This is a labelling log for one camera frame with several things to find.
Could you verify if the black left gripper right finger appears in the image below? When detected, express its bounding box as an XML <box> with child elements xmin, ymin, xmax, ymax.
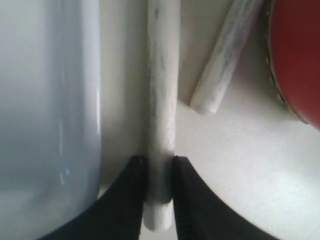
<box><xmin>172</xmin><ymin>156</ymin><xmax>274</xmax><ymax>240</ymax></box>

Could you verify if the white plastic tray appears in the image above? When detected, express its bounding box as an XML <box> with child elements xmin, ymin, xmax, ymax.
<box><xmin>0</xmin><ymin>0</ymin><xmax>101</xmax><ymax>240</ymax></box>

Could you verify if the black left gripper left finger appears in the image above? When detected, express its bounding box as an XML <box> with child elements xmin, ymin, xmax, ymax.
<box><xmin>43</xmin><ymin>155</ymin><xmax>148</xmax><ymax>240</ymax></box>

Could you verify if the white wooden drumstick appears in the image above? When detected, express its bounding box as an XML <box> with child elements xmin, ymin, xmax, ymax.
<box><xmin>190</xmin><ymin>0</ymin><xmax>264</xmax><ymax>115</ymax></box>
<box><xmin>143</xmin><ymin>0</ymin><xmax>181</xmax><ymax>232</ymax></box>

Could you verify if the small red drum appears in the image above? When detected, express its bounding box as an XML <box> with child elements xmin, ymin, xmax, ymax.
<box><xmin>264</xmin><ymin>0</ymin><xmax>320</xmax><ymax>130</ymax></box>

